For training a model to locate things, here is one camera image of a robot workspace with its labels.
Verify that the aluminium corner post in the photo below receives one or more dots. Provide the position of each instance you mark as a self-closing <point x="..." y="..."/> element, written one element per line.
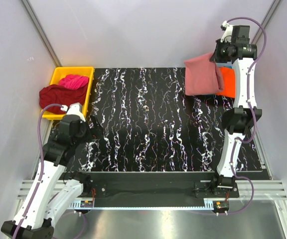
<point x="40" y="31"/>
<point x="267" y="19"/>

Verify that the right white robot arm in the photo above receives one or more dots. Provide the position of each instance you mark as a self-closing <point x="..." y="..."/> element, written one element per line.
<point x="242" y="118"/>

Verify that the orange folded t shirt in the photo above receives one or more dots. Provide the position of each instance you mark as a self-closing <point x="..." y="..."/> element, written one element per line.
<point x="229" y="82"/>

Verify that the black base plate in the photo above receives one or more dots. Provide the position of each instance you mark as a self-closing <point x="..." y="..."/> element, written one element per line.
<point x="153" y="190"/>

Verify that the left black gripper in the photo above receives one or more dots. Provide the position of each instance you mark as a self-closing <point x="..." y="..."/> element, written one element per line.
<point x="98" y="129"/>

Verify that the aluminium frame rail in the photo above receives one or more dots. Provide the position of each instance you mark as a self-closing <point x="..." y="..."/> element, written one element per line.
<point x="250" y="186"/>

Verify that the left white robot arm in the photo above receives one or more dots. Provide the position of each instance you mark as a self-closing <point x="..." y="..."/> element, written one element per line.
<point x="37" y="217"/>

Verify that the right aluminium corner post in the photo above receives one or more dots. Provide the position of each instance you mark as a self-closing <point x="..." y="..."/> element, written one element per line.
<point x="267" y="19"/>

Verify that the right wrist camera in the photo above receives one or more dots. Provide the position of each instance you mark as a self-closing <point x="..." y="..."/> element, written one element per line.
<point x="239" y="34"/>

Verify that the left aluminium corner post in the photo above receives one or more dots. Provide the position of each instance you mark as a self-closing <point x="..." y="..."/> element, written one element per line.
<point x="40" y="31"/>

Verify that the salmon pink t shirt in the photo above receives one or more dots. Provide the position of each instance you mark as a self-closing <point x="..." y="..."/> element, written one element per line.
<point x="202" y="77"/>

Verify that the dark red t shirt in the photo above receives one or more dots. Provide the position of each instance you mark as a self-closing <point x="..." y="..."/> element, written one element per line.
<point x="56" y="94"/>

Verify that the yellow plastic bin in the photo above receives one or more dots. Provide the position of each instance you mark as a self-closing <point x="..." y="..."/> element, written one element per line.
<point x="53" y="111"/>

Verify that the magenta t shirt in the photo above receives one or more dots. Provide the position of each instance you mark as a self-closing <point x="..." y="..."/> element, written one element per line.
<point x="74" y="82"/>

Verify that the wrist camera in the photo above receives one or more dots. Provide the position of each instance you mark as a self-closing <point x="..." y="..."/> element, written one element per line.
<point x="239" y="34"/>
<point x="74" y="109"/>

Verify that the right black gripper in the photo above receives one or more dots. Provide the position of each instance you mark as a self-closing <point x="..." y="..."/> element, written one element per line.
<point x="215" y="58"/>

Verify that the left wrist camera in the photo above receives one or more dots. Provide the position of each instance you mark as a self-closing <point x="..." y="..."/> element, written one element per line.
<point x="74" y="109"/>

